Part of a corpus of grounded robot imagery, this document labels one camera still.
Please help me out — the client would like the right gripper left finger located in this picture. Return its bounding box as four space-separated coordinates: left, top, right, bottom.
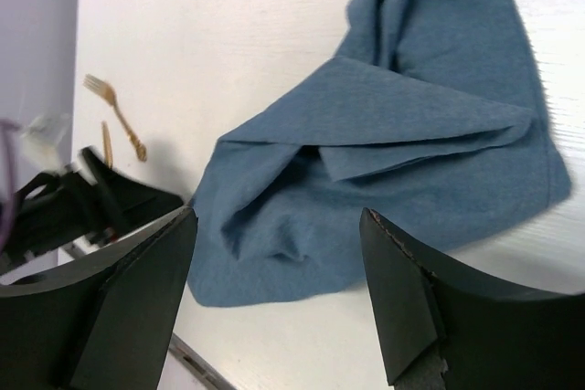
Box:
1 207 197 389

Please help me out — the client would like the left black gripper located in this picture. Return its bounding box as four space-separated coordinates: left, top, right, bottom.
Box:
1 147 183 258

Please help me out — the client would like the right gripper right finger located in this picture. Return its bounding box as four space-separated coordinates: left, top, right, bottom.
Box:
359 209 584 389

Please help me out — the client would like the blue cloth napkin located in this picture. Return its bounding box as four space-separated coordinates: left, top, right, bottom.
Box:
187 0 571 307

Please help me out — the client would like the gold knife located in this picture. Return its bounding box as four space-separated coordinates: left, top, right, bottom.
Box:
101 121 113 168

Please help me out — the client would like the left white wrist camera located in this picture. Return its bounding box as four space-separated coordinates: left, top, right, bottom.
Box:
19 113 71 173

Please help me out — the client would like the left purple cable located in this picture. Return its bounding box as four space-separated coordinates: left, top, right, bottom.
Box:
0 119 23 245

